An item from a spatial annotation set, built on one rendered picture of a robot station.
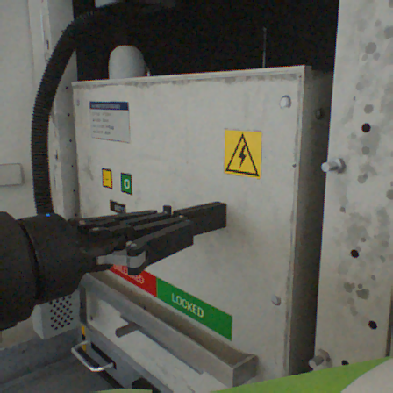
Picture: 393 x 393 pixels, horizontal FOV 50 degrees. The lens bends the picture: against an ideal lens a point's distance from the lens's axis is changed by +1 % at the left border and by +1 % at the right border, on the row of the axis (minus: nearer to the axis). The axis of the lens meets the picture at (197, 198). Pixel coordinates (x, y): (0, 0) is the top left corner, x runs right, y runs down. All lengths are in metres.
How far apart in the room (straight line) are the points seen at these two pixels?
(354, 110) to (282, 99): 0.08
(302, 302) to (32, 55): 0.68
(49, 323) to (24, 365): 0.15
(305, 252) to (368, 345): 0.11
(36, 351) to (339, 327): 0.65
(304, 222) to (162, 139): 0.23
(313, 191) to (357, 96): 0.12
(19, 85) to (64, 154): 0.16
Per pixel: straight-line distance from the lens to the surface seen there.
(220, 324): 0.57
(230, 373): 0.52
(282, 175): 0.44
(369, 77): 0.38
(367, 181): 0.38
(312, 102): 0.44
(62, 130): 0.86
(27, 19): 0.92
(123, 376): 0.82
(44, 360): 0.95
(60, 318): 0.82
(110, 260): 0.37
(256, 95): 0.46
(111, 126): 0.69
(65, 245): 0.36
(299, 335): 0.51
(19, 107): 0.91
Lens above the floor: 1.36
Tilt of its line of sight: 13 degrees down
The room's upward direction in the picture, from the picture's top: straight up
